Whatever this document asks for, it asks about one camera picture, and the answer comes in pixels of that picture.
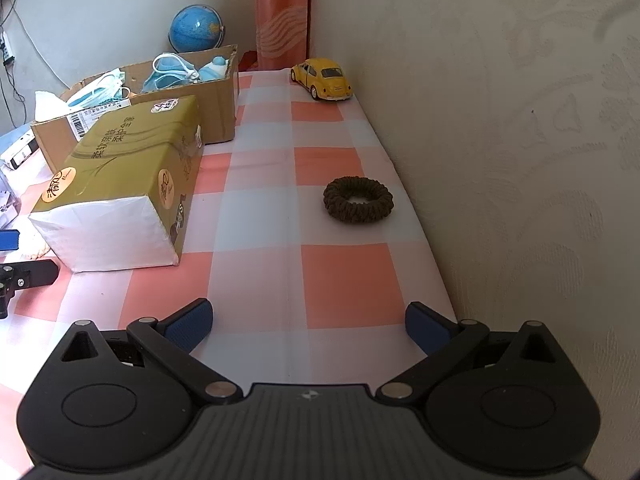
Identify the brown cardboard box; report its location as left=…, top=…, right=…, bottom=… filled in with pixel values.
left=31, top=44, right=240, bottom=173

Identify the gold tissue pack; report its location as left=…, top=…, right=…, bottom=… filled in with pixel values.
left=27, top=95, right=205, bottom=273

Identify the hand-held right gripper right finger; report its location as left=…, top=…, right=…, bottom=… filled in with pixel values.
left=375, top=301, right=558, bottom=402

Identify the yellow toy car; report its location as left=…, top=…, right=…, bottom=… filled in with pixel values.
left=290, top=58, right=354, bottom=103

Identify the orange checked tablecloth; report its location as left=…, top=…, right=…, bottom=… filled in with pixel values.
left=0, top=69, right=458, bottom=461

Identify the black cable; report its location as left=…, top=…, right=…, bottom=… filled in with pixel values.
left=0, top=0, right=31, bottom=126

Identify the orange patterned curtain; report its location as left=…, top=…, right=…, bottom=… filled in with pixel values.
left=253, top=0, right=312, bottom=71

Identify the blue desk globe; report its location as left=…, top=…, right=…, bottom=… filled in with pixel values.
left=167, top=5, right=224, bottom=55

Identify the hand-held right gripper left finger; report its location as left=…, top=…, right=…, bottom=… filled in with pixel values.
left=60, top=297, right=244, bottom=406

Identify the black and white pen box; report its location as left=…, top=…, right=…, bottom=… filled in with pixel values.
left=0, top=132, right=40, bottom=170

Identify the cream fluffy pad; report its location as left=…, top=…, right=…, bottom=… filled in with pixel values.
left=15, top=230, right=51, bottom=261

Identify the brown hair scrunchie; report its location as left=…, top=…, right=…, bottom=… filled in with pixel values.
left=323, top=176, right=394, bottom=226

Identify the blue face mask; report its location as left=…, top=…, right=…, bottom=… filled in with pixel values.
left=141, top=52, right=201, bottom=93
left=66, top=69, right=132, bottom=108

